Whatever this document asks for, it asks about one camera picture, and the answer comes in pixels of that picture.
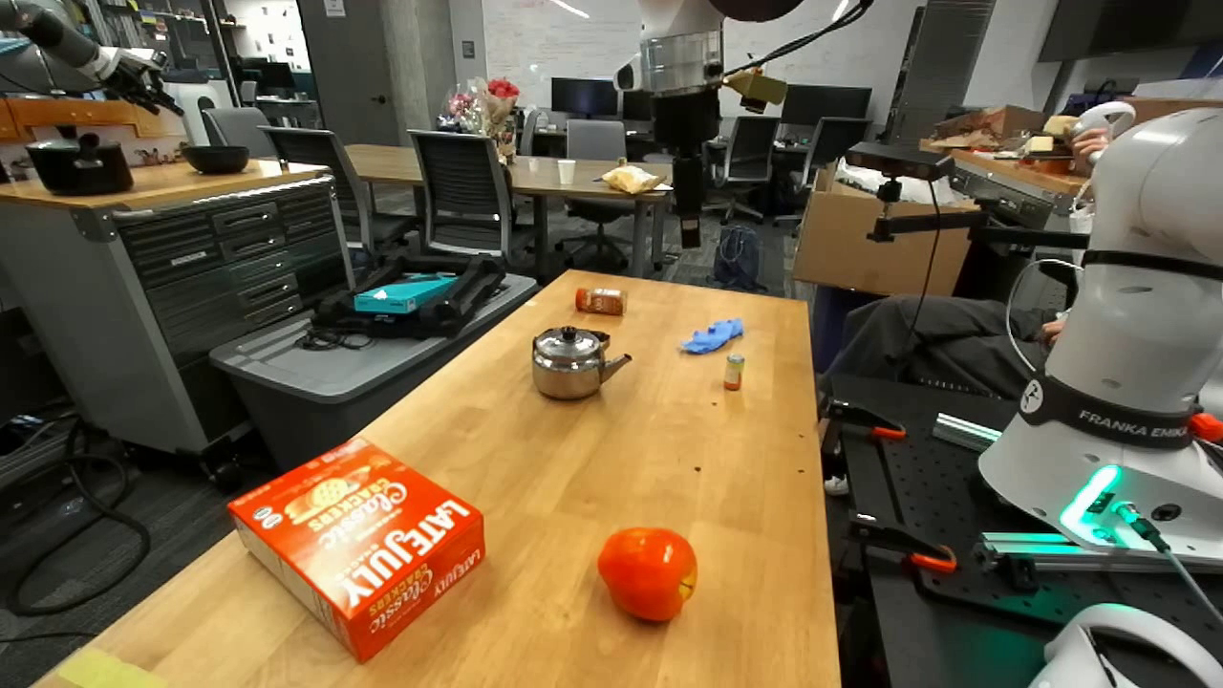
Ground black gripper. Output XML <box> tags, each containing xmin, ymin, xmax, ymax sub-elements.
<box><xmin>649</xmin><ymin>84</ymin><xmax>726</xmax><ymax>252</ymax></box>

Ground steel kettle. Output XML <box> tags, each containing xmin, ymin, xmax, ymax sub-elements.
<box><xmin>526</xmin><ymin>319</ymin><xmax>635</xmax><ymax>406</ymax></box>

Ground yellow bag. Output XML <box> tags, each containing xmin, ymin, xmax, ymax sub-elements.
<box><xmin>598</xmin><ymin>160</ymin><xmax>664</xmax><ymax>198</ymax></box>

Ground dark computer monitor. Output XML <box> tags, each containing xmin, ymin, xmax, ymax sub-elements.
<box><xmin>546</xmin><ymin>73</ymin><xmax>622</xmax><ymax>123</ymax></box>
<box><xmin>788</xmin><ymin>80</ymin><xmax>880</xmax><ymax>128</ymax></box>
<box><xmin>619</xmin><ymin>84</ymin><xmax>661</xmax><ymax>128</ymax></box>

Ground orange-brown spice bottle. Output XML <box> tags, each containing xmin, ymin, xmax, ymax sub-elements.
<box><xmin>569</xmin><ymin>281</ymin><xmax>631</xmax><ymax>319</ymax></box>

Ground blue cloth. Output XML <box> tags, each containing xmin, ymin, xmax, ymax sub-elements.
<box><xmin>680</xmin><ymin>315</ymin><xmax>750</xmax><ymax>360</ymax></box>

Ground wooden meeting table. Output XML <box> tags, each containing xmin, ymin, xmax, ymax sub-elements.
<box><xmin>340</xmin><ymin>141</ymin><xmax>686</xmax><ymax>277</ymax></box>

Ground large cardboard box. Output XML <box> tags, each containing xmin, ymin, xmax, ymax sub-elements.
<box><xmin>791</xmin><ymin>174</ymin><xmax>977</xmax><ymax>303</ymax></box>

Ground flower gift basket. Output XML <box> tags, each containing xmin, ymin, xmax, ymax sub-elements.
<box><xmin>442</xmin><ymin>76</ymin><xmax>526</xmax><ymax>165</ymax></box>

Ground gray mesh office chair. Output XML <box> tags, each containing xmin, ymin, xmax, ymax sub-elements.
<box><xmin>202</xmin><ymin>101</ymin><xmax>277</xmax><ymax>165</ymax></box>
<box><xmin>262</xmin><ymin>123</ymin><xmax>382</xmax><ymax>252</ymax></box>
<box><xmin>405</xmin><ymin>127</ymin><xmax>521</xmax><ymax>267</ymax></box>

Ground black bag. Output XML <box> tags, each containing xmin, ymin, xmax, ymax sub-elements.
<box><xmin>300</xmin><ymin>252</ymin><xmax>509</xmax><ymax>352</ymax></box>

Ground dark gray fabric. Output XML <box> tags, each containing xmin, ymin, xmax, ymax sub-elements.
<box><xmin>833</xmin><ymin>291</ymin><xmax>1061</xmax><ymax>401</ymax></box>

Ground teal case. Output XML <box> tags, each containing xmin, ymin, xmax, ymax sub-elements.
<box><xmin>352</xmin><ymin>272</ymin><xmax>462</xmax><ymax>315</ymax></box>

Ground open cardboard box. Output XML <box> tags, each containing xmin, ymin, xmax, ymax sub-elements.
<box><xmin>932</xmin><ymin>101</ymin><xmax>1049</xmax><ymax>160</ymax></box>

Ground aluminium extrusion bar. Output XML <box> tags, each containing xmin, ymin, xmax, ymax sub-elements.
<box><xmin>977</xmin><ymin>527</ymin><xmax>1223</xmax><ymax>565</ymax></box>
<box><xmin>932</xmin><ymin>410</ymin><xmax>1008</xmax><ymax>452</ymax></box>

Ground orange toy tomato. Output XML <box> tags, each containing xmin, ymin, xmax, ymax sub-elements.
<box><xmin>596</xmin><ymin>524</ymin><xmax>701</xmax><ymax>625</ymax></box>

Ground gray plastic bin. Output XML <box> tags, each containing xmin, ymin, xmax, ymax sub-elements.
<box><xmin>207</xmin><ymin>267</ymin><xmax>541</xmax><ymax>468</ymax></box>

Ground white handheld controller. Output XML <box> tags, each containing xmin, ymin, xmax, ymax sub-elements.
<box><xmin>1075</xmin><ymin>99</ymin><xmax>1137</xmax><ymax>145</ymax></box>

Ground orange cracker box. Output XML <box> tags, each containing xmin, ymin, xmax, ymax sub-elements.
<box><xmin>225</xmin><ymin>440</ymin><xmax>490</xmax><ymax>666</ymax></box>

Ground black breadboard table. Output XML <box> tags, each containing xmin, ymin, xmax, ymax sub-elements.
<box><xmin>817</xmin><ymin>368</ymin><xmax>1223</xmax><ymax>688</ymax></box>

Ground black bowl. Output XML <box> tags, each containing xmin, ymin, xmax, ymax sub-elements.
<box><xmin>178</xmin><ymin>141</ymin><xmax>253</xmax><ymax>179</ymax></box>

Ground gray drawer cabinet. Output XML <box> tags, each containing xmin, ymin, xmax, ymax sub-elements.
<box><xmin>0</xmin><ymin>156</ymin><xmax>360</xmax><ymax>459</ymax></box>

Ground white curved plastic object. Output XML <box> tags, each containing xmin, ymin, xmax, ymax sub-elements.
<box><xmin>1026</xmin><ymin>601</ymin><xmax>1223</xmax><ymax>688</ymax></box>

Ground black cooking pot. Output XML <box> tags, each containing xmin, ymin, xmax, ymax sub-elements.
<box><xmin>26</xmin><ymin>128</ymin><xmax>137</xmax><ymax>198</ymax></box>

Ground orange wooden board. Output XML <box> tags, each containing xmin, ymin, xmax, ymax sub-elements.
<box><xmin>0</xmin><ymin>96</ymin><xmax>191</xmax><ymax>165</ymax></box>

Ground yellow sponge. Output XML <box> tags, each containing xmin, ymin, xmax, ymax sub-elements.
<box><xmin>50</xmin><ymin>645</ymin><xmax>171</xmax><ymax>688</ymax></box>

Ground black clamp orange handle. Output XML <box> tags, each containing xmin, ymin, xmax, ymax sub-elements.
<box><xmin>822</xmin><ymin>396</ymin><xmax>914</xmax><ymax>445</ymax></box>
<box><xmin>853</xmin><ymin>512</ymin><xmax>964</xmax><ymax>579</ymax></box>

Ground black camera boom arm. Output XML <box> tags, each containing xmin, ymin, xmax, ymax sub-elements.
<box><xmin>867</xmin><ymin>174</ymin><xmax>1101</xmax><ymax>252</ymax></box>

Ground gray robot base cable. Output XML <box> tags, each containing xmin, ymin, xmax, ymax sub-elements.
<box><xmin>1114</xmin><ymin>495</ymin><xmax>1223</xmax><ymax>625</ymax></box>

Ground black floor cables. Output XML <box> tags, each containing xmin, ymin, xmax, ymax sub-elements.
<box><xmin>0</xmin><ymin>415</ymin><xmax>161</xmax><ymax>622</ymax></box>

